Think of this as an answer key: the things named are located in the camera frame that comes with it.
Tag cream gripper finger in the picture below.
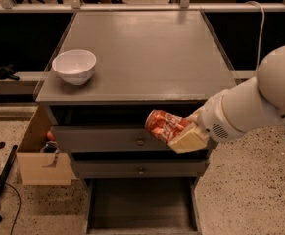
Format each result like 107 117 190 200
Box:
168 123 210 154
186 108 202 124

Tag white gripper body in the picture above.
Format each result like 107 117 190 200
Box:
198 90 245 143

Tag red coke can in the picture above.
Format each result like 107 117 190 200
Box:
145 110 191 143

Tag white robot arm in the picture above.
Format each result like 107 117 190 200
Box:
168 46 285 153

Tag grey drawer cabinet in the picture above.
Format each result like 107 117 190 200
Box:
33 10 244 188

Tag grey bottom drawer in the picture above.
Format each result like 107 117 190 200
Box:
83 178 203 235

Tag grey drawer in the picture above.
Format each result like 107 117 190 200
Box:
51 126 170 153
83 178 203 235
71 160 210 179

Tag grey middle drawer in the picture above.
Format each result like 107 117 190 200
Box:
71 160 210 179

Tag grey top drawer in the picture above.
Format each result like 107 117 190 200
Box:
51 126 170 153

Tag white bowl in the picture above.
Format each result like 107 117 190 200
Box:
52 49 97 85

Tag orange ball in box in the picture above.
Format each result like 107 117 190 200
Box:
46 131 55 141

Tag cardboard box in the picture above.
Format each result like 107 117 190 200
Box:
17 107 73 185

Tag metal railing beam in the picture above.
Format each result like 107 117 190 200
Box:
0 2 285 13

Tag black bag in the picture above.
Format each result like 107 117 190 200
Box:
0 64 20 80

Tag white cable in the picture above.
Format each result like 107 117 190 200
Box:
246 0 266 73

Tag black floor cable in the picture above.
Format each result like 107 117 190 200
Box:
0 181 23 235

